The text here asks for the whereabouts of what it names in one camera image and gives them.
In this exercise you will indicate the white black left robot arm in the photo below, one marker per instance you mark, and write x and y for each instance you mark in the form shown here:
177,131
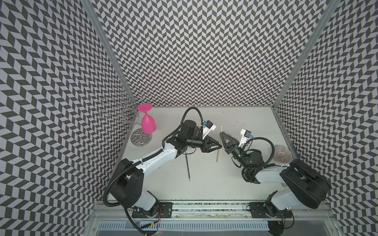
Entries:
125,187

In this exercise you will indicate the aluminium corner post right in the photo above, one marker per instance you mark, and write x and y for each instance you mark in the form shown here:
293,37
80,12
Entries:
319,28

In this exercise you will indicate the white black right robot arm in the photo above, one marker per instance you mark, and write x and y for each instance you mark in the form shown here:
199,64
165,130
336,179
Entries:
304,185

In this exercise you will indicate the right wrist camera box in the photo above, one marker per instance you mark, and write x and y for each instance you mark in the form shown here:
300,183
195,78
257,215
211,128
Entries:
245,137

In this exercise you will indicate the clear pink glass dish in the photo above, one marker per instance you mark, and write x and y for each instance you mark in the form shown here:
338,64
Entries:
283,154

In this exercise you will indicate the wire glass rack stand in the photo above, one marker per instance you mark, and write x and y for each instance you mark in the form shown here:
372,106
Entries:
122,110

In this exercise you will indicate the aluminium corner post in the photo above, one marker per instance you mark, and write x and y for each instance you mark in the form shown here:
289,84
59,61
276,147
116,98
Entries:
319,28
88,7

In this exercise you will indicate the pink plastic wine glass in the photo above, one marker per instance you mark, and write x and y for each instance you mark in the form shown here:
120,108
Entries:
148,123

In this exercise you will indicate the aluminium corner post left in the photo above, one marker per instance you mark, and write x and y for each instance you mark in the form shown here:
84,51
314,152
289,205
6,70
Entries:
88,7

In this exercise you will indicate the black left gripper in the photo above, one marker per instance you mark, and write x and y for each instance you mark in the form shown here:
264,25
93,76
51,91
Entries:
206,146

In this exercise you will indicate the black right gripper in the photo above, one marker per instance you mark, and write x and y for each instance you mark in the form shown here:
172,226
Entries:
232,146

